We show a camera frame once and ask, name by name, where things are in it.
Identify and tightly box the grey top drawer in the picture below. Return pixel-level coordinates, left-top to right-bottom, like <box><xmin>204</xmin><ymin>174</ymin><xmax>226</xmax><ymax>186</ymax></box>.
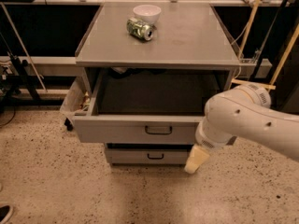
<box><xmin>74</xmin><ymin>69</ymin><xmax>230</xmax><ymax>145</ymax></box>

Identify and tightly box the grey drawer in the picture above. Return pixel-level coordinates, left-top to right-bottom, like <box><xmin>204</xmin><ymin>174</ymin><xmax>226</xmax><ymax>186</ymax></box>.
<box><xmin>74</xmin><ymin>69</ymin><xmax>230</xmax><ymax>145</ymax></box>
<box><xmin>105</xmin><ymin>143</ymin><xmax>192</xmax><ymax>165</ymax></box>

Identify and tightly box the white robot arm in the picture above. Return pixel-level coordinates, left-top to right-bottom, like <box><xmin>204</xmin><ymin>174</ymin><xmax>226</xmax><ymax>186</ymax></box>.
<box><xmin>184</xmin><ymin>83</ymin><xmax>299</xmax><ymax>174</ymax></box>

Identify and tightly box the grey lower drawer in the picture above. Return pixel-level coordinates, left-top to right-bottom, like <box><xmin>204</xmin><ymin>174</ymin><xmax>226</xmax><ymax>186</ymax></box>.
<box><xmin>105</xmin><ymin>143</ymin><xmax>192</xmax><ymax>165</ymax></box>

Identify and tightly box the grey drawer cabinet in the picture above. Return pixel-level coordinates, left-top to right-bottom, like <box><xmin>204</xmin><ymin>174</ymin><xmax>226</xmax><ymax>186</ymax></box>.
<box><xmin>75</xmin><ymin>1</ymin><xmax>241</xmax><ymax>166</ymax></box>

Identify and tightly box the black cloth with paper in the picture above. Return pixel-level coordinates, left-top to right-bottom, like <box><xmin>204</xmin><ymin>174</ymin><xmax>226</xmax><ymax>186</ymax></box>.
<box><xmin>108</xmin><ymin>67</ymin><xmax>136</xmax><ymax>79</ymax></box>

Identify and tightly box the clear plastic bin on wheels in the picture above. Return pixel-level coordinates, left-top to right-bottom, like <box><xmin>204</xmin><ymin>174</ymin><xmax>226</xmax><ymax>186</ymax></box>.
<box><xmin>60</xmin><ymin>77</ymin><xmax>90</xmax><ymax>131</ymax></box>

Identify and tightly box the green soda can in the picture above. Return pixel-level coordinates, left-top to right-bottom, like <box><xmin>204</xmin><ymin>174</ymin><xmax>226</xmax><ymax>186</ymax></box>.
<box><xmin>126</xmin><ymin>18</ymin><xmax>153</xmax><ymax>41</ymax></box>

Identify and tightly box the white bowl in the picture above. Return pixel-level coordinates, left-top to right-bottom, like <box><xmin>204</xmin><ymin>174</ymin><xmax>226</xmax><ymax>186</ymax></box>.
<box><xmin>133</xmin><ymin>5</ymin><xmax>162</xmax><ymax>24</ymax></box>

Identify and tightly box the black and white shoe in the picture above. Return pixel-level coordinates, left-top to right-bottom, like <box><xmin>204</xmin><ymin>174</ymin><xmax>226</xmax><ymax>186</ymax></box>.
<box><xmin>0</xmin><ymin>204</ymin><xmax>13</xmax><ymax>224</ymax></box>

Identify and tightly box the black tripod stand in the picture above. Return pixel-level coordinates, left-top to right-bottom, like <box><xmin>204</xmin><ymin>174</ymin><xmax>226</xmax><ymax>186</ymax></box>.
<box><xmin>0</xmin><ymin>34</ymin><xmax>40</xmax><ymax>101</ymax></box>

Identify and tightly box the black top drawer handle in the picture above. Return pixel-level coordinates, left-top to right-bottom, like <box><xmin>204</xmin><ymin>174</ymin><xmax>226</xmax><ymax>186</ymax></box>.
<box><xmin>145</xmin><ymin>126</ymin><xmax>172</xmax><ymax>135</ymax></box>

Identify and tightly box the black drawer handle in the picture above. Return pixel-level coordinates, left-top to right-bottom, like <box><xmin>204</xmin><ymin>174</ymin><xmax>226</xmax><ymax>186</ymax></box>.
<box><xmin>145</xmin><ymin>126</ymin><xmax>172</xmax><ymax>135</ymax></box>
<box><xmin>147</xmin><ymin>153</ymin><xmax>164</xmax><ymax>160</ymax></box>

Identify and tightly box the black lower drawer handle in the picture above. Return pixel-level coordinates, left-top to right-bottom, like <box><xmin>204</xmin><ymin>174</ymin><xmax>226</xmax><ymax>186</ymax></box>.
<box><xmin>147</xmin><ymin>153</ymin><xmax>164</xmax><ymax>160</ymax></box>

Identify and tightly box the wooden easel frame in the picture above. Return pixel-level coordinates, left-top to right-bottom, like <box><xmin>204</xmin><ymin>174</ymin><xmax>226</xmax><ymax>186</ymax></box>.
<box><xmin>238</xmin><ymin>0</ymin><xmax>298</xmax><ymax>81</ymax></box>

